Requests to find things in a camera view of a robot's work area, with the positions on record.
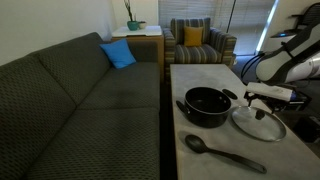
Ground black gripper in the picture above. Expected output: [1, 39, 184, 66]
[243, 91, 291, 114]

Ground glass lid with black knob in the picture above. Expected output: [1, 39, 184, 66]
[231, 105, 287, 143]

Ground black cooking pot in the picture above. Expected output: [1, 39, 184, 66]
[175, 86, 239, 129]

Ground teal plant pot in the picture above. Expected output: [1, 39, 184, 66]
[126, 20, 140, 32]

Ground black equipment box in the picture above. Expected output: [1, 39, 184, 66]
[289, 91, 313, 112]

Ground dark storage box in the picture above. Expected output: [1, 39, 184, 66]
[293, 115, 320, 144]

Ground black plastic serving spoon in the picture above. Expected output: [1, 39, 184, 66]
[184, 134, 268, 175]

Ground striped armchair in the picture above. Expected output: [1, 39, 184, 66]
[162, 17, 238, 81]

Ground white window blinds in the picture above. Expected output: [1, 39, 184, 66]
[158, 0, 277, 56]

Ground thin black pole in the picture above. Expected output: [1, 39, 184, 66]
[226, 0, 238, 34]

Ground yellow cushion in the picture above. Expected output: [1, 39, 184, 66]
[183, 26, 204, 48]

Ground white-topped wooden side table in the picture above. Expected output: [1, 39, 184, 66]
[110, 25, 165, 83]

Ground blue throw pillow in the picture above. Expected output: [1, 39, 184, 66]
[99, 38, 137, 70]

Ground bare dark plant branch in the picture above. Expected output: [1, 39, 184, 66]
[123, 0, 134, 23]

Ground dark grey patterned sofa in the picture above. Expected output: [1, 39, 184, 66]
[0, 31, 162, 180]

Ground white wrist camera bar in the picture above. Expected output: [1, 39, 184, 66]
[245, 81, 297, 102]

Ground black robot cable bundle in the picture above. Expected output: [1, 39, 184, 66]
[240, 51, 268, 84]

